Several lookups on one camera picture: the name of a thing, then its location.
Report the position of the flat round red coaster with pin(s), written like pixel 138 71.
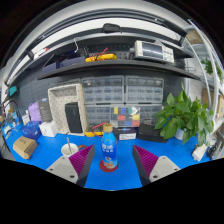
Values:
pixel 115 169

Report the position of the white power adapter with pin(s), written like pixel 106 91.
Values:
pixel 199 153

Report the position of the colour checker card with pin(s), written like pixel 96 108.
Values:
pixel 125 116

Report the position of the dark workbench shelf unit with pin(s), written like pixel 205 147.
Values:
pixel 116 65

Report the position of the blue drink bottle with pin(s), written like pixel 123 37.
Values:
pixel 109 148

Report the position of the tall dark grey box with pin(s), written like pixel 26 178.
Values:
pixel 45 109

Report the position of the brown cardboard box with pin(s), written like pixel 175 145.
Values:
pixel 24 147

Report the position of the black box with white label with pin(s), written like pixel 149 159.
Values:
pixel 125 134

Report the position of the blue box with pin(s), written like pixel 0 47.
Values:
pixel 31 129

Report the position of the green potted plant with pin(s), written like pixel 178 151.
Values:
pixel 181 115

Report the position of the small white box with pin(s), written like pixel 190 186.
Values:
pixel 48 129

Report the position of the small grey parts drawer cabinet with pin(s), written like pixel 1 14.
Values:
pixel 97 115
pixel 150 112

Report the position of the black rectangular device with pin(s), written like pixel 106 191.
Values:
pixel 73 117

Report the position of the purple bag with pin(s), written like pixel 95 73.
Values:
pixel 34 111

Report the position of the teal box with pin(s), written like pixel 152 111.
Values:
pixel 12 91

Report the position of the white metal rack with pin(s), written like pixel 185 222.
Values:
pixel 203 56

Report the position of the large grey parts drawer cabinet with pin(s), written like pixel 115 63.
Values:
pixel 102 89
pixel 144 89

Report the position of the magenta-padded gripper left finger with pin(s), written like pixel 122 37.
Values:
pixel 61 166

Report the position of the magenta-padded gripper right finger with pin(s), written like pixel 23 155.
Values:
pixel 163 166

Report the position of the yellow multimeter with red leads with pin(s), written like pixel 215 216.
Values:
pixel 91 133

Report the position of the flat black case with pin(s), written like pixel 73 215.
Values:
pixel 150 133

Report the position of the white spoon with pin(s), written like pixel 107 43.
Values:
pixel 68 144

